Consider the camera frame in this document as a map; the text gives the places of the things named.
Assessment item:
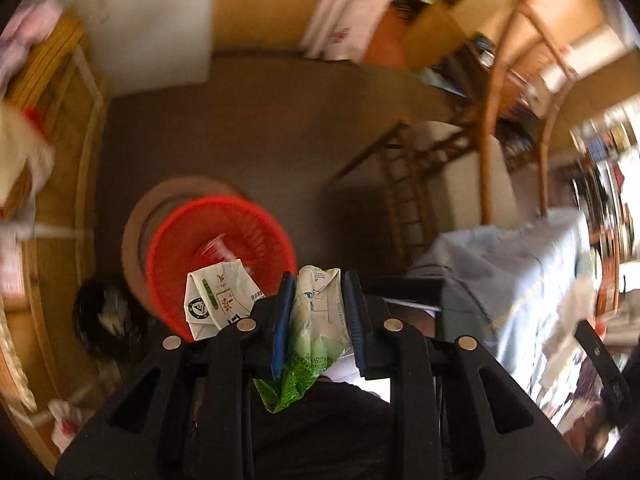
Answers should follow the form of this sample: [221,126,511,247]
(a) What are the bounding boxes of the floral curtain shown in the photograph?
[300,0,426,61]

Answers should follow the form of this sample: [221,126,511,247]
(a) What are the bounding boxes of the black plastic bag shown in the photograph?
[72,277,148,356]

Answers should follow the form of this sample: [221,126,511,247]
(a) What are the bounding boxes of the wooden-framed cardboard crate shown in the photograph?
[0,17,108,471]

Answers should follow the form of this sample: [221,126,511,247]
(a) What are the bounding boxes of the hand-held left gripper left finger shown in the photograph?
[54,272,297,480]

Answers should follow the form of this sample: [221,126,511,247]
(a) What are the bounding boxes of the cream red printed blanket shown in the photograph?
[0,102,56,211]

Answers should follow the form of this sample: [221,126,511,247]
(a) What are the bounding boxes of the shelf of books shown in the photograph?
[570,105,640,311]

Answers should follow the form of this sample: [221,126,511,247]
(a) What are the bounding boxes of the red plastic basket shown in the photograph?
[145,197,297,343]

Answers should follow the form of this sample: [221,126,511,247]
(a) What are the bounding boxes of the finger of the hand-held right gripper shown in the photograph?
[572,320,633,436]

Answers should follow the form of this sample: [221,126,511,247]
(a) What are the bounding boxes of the crumpled white carton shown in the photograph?
[184,259,266,343]

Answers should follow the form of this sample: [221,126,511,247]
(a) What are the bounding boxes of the pale pink clothes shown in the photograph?
[0,2,63,91]

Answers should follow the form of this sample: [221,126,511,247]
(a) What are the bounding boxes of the white red plastic bag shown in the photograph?
[47,397,93,453]

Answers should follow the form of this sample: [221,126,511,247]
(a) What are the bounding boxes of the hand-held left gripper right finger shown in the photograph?
[344,269,587,480]

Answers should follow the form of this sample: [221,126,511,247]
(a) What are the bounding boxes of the light blue cloth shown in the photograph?
[405,207,601,411]

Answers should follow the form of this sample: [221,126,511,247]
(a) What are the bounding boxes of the wooden chair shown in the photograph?
[330,0,581,266]

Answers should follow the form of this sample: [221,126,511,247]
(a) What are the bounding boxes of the white cabinet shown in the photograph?
[30,0,216,96]

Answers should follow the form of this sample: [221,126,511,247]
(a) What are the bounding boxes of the round brown stool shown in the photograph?
[121,175,256,306]

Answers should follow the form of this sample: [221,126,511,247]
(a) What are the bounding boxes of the wooden cabinet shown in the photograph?
[402,2,476,73]

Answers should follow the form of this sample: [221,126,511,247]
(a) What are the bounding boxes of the green white packet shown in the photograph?
[252,266,353,414]

